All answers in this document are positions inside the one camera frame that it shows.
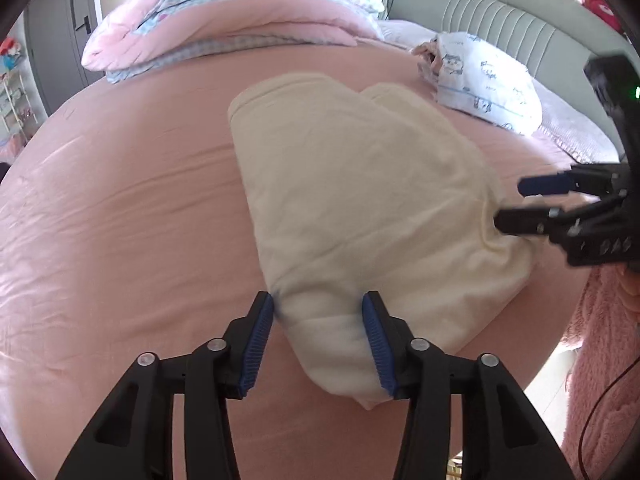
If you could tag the plain cream garment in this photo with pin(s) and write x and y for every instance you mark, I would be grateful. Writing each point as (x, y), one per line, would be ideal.
(375, 210)

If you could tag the red and blue plush toy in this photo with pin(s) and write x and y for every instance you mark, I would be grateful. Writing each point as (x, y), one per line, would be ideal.
(10, 55)

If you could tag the pale pink pillow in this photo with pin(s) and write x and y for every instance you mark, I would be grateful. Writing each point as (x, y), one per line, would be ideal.
(400, 32)

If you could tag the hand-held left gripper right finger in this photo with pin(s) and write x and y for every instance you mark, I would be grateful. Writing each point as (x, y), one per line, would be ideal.
(375, 345)

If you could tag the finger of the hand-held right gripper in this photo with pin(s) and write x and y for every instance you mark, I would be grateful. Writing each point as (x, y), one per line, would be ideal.
(525, 221)
(545, 185)

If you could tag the grey padded headboard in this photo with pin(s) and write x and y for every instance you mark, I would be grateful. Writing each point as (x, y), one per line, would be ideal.
(500, 25)

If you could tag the white cartoon print pajamas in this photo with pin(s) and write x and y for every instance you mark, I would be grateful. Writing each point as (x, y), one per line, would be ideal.
(480, 85)

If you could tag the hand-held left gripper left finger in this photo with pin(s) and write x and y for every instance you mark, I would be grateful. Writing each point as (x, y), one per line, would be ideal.
(260, 340)

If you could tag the pale waffle-textured pillow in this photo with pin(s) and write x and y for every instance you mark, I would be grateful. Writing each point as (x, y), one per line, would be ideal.
(565, 120)

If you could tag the pink folded quilt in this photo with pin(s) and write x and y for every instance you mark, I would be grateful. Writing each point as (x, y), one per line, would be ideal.
(225, 20)

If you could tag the grey door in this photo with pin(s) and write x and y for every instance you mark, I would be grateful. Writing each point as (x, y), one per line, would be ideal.
(60, 35)

